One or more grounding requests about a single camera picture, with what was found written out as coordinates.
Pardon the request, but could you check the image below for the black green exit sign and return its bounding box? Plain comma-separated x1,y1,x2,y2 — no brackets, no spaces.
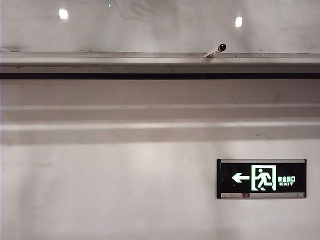
216,158,308,200

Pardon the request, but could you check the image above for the white marker with black cap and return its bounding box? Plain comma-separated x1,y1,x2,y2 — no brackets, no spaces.
201,43,227,59

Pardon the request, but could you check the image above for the white whiteboard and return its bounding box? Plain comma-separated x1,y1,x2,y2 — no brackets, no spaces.
0,0,320,54

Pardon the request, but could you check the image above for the aluminium marker tray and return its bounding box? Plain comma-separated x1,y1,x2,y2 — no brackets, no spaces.
0,51,320,75

